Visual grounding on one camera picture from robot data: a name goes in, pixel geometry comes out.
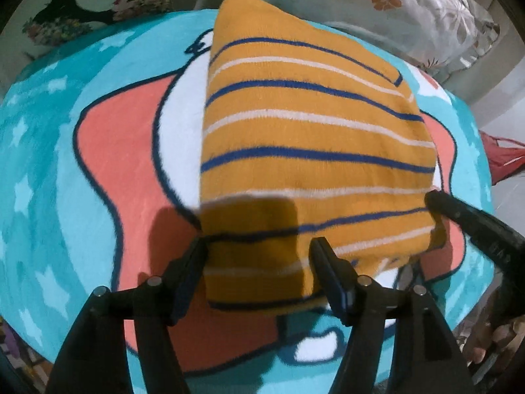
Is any red cloth item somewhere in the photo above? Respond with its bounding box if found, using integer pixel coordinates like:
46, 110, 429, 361
480, 131, 525, 185

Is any mustard striped knit garment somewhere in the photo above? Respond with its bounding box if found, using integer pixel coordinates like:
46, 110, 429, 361
199, 0, 447, 312

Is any leaf print satin pillow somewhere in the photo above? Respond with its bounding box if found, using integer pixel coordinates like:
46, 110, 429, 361
264, 0, 500, 82

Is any turquoise cartoon plush blanket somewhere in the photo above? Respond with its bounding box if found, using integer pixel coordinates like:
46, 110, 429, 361
0, 7, 496, 394

